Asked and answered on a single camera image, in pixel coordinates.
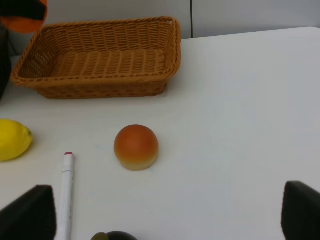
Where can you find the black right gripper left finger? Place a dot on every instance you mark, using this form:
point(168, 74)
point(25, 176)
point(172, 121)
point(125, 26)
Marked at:
point(32, 216)

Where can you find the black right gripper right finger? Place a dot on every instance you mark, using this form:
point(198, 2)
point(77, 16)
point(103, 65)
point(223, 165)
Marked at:
point(300, 216)

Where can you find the white pink-capped marker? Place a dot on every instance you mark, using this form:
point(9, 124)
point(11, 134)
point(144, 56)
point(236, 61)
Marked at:
point(64, 222)

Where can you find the yellow lemon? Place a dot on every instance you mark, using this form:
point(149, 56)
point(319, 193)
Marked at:
point(15, 139)

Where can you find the dark green mangosteen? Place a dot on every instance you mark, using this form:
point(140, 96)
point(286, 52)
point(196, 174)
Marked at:
point(113, 235)

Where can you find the orange-red peach half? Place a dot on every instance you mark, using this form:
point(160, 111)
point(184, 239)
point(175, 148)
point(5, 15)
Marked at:
point(136, 147)

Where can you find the orange tangerine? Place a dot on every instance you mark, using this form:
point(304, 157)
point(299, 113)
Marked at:
point(23, 16)

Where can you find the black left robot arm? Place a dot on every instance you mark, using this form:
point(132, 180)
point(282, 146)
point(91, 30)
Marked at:
point(5, 59)

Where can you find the orange wicker basket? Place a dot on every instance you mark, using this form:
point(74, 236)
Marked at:
point(101, 59)

